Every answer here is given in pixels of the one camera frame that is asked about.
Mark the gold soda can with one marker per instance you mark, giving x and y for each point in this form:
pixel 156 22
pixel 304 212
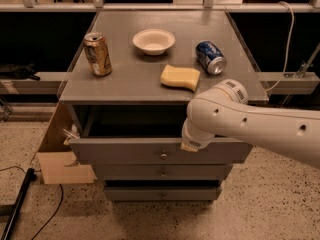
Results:
pixel 97 54

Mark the blue soda can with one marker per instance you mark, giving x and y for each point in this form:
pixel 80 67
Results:
pixel 210 57

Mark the grey drawer cabinet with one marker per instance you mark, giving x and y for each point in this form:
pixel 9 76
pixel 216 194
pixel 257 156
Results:
pixel 135 79

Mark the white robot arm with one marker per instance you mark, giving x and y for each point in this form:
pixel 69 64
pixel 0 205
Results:
pixel 224 110

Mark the yellow sponge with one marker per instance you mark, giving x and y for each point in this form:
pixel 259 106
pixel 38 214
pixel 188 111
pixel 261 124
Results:
pixel 180 77

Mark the grey top drawer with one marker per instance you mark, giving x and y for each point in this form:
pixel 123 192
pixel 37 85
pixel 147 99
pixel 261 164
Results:
pixel 148 134

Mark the white bowl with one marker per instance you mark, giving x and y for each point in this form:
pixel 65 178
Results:
pixel 154 42

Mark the grey bottom drawer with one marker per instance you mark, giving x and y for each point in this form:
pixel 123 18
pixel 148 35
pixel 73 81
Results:
pixel 162 193

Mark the grey drawer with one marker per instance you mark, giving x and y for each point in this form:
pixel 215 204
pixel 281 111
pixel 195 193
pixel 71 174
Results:
pixel 162 172
pixel 162 193
pixel 148 134

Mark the crumpled trash in box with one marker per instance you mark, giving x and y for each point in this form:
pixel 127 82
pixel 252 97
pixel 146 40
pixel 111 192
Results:
pixel 71 133

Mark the black object on shelf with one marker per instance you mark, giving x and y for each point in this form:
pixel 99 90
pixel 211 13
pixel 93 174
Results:
pixel 15 71

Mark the metal railing frame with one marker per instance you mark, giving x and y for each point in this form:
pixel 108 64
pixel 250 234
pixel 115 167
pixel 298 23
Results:
pixel 98 5

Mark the black metal bar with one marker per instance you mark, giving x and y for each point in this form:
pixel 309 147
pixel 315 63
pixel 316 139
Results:
pixel 11 211

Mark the grey middle drawer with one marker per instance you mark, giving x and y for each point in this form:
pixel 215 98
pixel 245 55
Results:
pixel 162 172

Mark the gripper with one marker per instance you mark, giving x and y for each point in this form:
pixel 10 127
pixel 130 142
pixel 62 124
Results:
pixel 196 140

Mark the cardboard box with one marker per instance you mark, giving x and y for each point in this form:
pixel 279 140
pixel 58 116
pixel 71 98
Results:
pixel 58 163

